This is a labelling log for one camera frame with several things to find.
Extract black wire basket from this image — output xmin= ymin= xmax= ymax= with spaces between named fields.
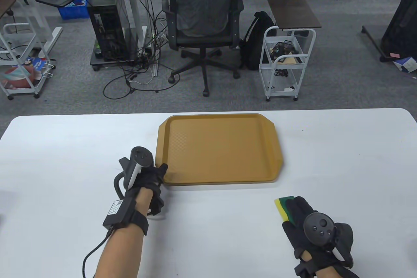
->
xmin=270 ymin=41 xmax=299 ymax=61

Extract black mesh office chair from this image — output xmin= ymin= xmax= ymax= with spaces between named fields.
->
xmin=161 ymin=0 xmax=245 ymax=97

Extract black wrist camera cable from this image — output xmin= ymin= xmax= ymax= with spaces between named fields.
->
xmin=82 ymin=227 xmax=113 ymax=278

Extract white standing desk frame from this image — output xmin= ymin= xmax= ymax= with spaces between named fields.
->
xmin=16 ymin=0 xmax=63 ymax=59

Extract white blue box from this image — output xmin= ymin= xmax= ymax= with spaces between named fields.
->
xmin=393 ymin=57 xmax=417 ymax=74

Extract person's right hand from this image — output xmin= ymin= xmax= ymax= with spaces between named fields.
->
xmin=282 ymin=196 xmax=354 ymax=269

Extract grey white left hand controller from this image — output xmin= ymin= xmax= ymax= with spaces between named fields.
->
xmin=113 ymin=147 xmax=153 ymax=199

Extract blue plastic crate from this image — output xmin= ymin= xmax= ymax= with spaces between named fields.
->
xmin=58 ymin=0 xmax=91 ymax=20

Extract black computer tower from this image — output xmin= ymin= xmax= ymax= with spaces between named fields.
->
xmin=87 ymin=0 xmax=139 ymax=62

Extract aluminium post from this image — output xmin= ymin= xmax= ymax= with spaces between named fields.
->
xmin=142 ymin=0 xmax=159 ymax=78

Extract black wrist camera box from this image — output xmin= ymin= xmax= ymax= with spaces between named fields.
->
xmin=103 ymin=197 xmax=131 ymax=230

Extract black wheeled platform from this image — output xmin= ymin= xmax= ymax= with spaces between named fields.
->
xmin=90 ymin=52 xmax=153 ymax=71

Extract black floor cables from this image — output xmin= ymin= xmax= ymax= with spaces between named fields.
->
xmin=103 ymin=7 xmax=180 ymax=99

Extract person's right forearm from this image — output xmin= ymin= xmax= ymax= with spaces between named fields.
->
xmin=295 ymin=252 xmax=359 ymax=278

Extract blue white paper bag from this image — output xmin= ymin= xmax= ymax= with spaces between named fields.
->
xmin=24 ymin=57 xmax=54 ymax=78

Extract white rolling cart with bags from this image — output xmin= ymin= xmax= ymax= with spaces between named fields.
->
xmin=0 ymin=23 xmax=51 ymax=100

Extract white mesh-shelf rolling cart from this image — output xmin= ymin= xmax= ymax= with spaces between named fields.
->
xmin=259 ymin=28 xmax=316 ymax=102

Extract small brown table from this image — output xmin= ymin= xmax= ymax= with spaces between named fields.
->
xmin=0 ymin=0 xmax=20 ymax=18

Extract red plastic bag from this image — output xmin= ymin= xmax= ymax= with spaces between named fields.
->
xmin=2 ymin=65 xmax=43 ymax=89

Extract black fabric stand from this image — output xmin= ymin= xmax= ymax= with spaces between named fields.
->
xmin=362 ymin=0 xmax=417 ymax=63

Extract dark brown side table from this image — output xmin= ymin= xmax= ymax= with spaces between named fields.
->
xmin=267 ymin=0 xmax=322 ymax=38

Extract black backpack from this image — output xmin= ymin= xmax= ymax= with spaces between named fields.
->
xmin=240 ymin=11 xmax=277 ymax=71

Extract person's left forearm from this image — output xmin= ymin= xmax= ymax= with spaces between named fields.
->
xmin=93 ymin=190 xmax=154 ymax=278

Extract yellow and green sponge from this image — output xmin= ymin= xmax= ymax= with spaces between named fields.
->
xmin=274 ymin=196 xmax=297 ymax=226

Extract person's left hand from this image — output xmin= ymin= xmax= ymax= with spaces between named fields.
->
xmin=125 ymin=163 xmax=168 ymax=218

